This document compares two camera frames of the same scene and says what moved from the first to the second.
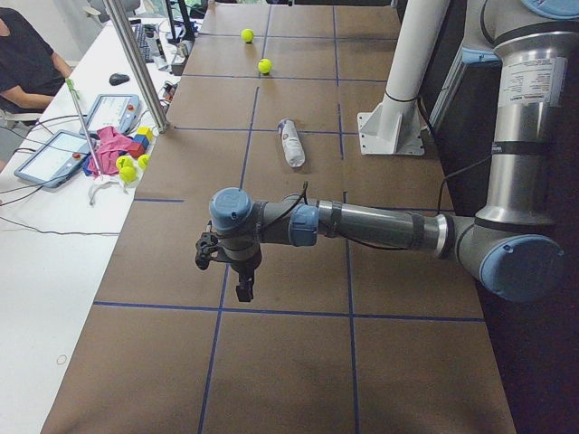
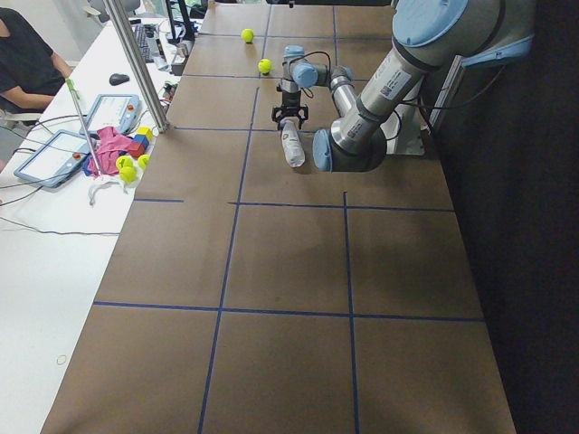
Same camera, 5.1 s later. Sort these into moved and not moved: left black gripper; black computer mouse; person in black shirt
Moved: left black gripper
Not moved: black computer mouse; person in black shirt
